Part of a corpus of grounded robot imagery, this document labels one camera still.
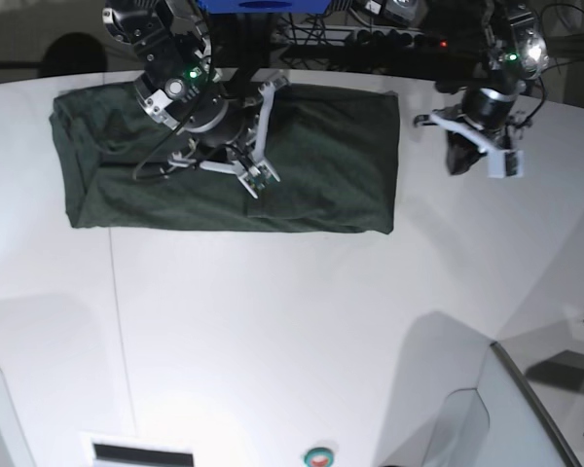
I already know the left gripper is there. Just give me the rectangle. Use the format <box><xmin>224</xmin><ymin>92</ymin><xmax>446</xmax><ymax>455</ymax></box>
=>
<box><xmin>438</xmin><ymin>82</ymin><xmax>532</xmax><ymax>176</ymax></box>

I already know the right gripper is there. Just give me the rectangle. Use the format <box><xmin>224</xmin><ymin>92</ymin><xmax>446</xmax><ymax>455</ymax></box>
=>
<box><xmin>168</xmin><ymin>94</ymin><xmax>261</xmax><ymax>170</ymax></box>

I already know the dark green t-shirt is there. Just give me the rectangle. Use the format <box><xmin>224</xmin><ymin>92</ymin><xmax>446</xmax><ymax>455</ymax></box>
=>
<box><xmin>48</xmin><ymin>80</ymin><xmax>403</xmax><ymax>234</ymax></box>

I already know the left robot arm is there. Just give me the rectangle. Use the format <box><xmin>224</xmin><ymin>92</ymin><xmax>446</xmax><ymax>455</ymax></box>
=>
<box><xmin>427</xmin><ymin>1</ymin><xmax>549</xmax><ymax>179</ymax></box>

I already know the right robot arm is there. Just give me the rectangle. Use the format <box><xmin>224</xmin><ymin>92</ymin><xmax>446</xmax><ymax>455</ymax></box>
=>
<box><xmin>102</xmin><ymin>1</ymin><xmax>274</xmax><ymax>180</ymax></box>

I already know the blue box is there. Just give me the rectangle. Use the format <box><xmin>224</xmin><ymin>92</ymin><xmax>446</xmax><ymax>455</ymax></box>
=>
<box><xmin>198</xmin><ymin>0</ymin><xmax>331</xmax><ymax>14</ymax></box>

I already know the grey power strip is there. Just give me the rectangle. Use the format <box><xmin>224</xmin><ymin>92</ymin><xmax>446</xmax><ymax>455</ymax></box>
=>
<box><xmin>345</xmin><ymin>28</ymin><xmax>449</xmax><ymax>51</ymax></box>

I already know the grey monitor edge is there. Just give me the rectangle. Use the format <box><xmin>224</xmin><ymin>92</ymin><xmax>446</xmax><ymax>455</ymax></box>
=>
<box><xmin>493</xmin><ymin>340</ymin><xmax>584</xmax><ymax>466</ymax></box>

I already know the red green emergency button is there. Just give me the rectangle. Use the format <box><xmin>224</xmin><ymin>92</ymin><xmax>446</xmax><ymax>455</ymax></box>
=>
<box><xmin>303</xmin><ymin>447</ymin><xmax>335</xmax><ymax>467</ymax></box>

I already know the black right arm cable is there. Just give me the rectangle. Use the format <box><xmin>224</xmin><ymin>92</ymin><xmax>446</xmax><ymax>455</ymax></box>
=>
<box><xmin>133</xmin><ymin>121</ymin><xmax>196</xmax><ymax>182</ymax></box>

